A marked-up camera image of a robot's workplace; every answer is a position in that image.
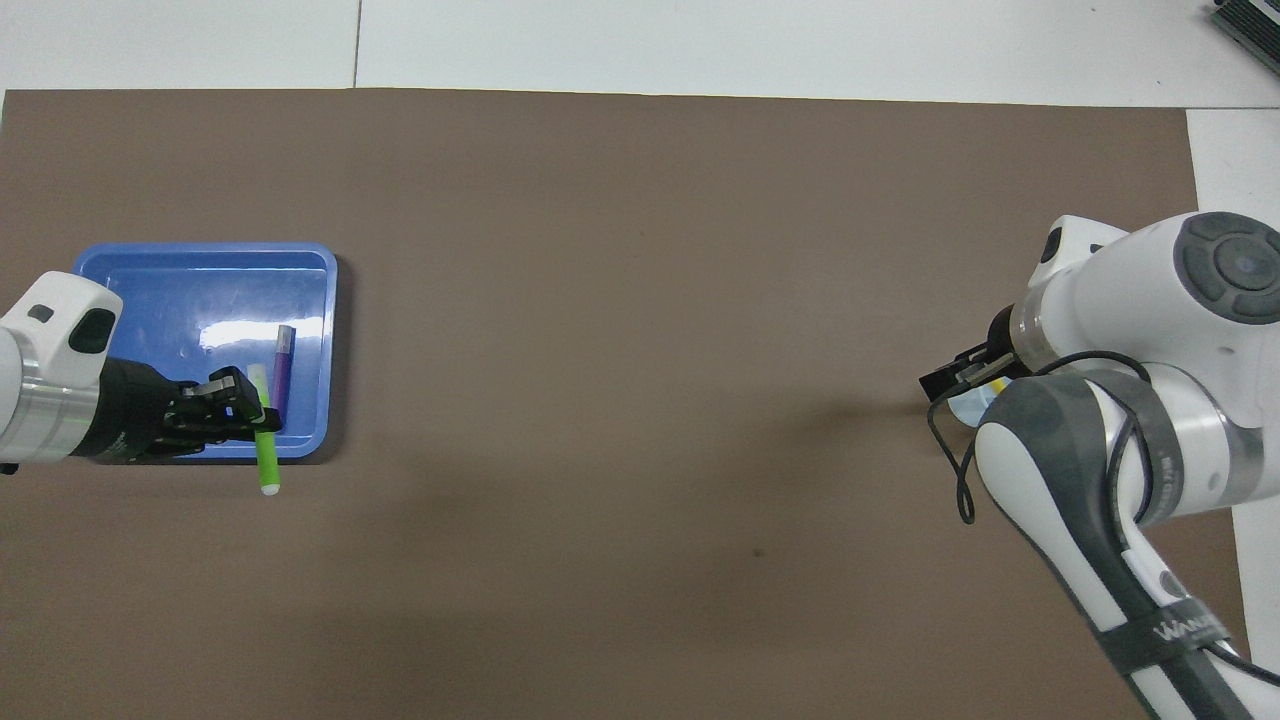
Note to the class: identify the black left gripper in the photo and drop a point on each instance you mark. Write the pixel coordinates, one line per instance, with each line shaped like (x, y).
(130, 415)

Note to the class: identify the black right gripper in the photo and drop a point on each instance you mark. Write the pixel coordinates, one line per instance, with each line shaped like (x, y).
(1003, 345)

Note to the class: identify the green marker pen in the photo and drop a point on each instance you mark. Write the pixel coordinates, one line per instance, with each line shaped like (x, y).
(268, 465)

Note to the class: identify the purple marker pen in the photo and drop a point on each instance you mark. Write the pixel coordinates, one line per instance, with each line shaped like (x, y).
(283, 370)

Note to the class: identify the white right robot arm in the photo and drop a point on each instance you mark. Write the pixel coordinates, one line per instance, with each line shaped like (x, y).
(1130, 290)

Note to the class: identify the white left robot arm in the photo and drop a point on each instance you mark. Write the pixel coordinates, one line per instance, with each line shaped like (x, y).
(60, 300)

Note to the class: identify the blue plastic tray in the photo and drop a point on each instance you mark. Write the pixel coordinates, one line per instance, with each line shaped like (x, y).
(200, 290)

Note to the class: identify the brown table mat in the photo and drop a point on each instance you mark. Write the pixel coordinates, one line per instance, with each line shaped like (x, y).
(600, 250)

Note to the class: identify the grey ribbed device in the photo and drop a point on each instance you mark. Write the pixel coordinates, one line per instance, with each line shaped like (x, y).
(1255, 25)

